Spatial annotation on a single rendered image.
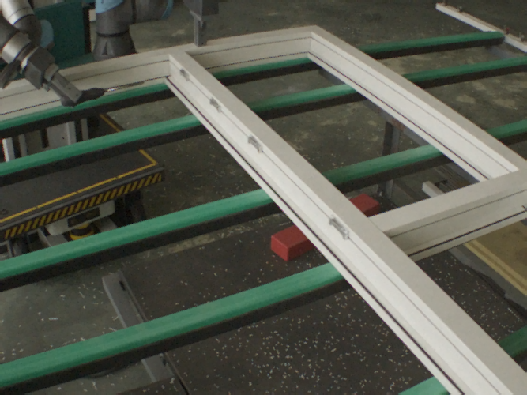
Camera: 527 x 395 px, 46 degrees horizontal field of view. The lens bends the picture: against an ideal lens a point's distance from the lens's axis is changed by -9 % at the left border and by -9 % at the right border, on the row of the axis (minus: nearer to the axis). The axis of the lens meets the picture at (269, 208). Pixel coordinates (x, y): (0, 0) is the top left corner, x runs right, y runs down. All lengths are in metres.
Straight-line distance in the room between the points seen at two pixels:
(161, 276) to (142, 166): 0.97
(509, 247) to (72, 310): 1.45
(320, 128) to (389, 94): 1.77
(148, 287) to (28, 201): 0.94
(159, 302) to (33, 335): 0.91
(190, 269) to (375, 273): 0.59
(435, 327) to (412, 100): 0.72
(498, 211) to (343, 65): 0.69
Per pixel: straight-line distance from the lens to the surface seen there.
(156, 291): 1.44
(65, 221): 2.30
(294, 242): 1.51
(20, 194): 2.35
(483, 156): 1.38
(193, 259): 1.52
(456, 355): 0.91
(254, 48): 1.79
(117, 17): 2.22
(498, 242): 1.60
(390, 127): 1.72
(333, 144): 3.21
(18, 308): 2.36
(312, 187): 1.13
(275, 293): 1.02
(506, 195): 1.24
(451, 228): 1.16
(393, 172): 1.38
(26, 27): 1.68
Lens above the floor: 1.55
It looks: 35 degrees down
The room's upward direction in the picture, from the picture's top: 2 degrees clockwise
